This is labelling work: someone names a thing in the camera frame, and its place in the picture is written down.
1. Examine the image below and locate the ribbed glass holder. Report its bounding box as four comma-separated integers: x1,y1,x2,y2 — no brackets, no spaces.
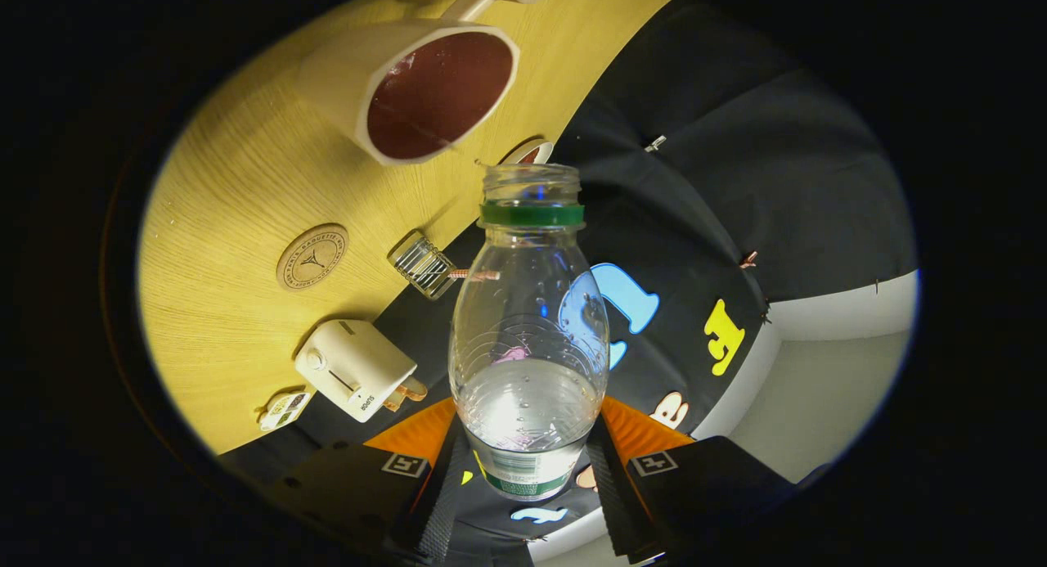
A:
387,229,456,300

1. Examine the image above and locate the round cork coaster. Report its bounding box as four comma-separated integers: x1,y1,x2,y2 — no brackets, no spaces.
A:
276,223,350,291

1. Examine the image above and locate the cream cup with handle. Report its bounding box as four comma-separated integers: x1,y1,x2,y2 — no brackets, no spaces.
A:
296,0,555,167

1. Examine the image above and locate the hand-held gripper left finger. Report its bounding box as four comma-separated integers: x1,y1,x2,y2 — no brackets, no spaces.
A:
262,397,463,566

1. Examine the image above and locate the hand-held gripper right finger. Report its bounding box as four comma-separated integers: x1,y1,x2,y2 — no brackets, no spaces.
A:
585,395,798,564

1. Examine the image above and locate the black backdrop cloth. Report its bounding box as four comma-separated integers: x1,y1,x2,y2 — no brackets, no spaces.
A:
221,0,919,567

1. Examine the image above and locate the cream toaster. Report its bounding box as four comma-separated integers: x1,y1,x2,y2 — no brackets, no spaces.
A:
294,319,418,424

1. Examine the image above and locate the wooden table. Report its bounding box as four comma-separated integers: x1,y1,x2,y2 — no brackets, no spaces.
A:
137,0,672,455

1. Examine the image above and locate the clear plastic juice bottle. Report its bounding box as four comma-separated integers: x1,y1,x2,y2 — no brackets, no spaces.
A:
448,163,611,502

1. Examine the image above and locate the divided dish of beans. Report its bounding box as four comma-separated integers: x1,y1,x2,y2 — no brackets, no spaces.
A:
259,389,314,432

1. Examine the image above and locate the small round plate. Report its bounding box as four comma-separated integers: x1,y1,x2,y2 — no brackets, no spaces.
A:
499,140,555,165

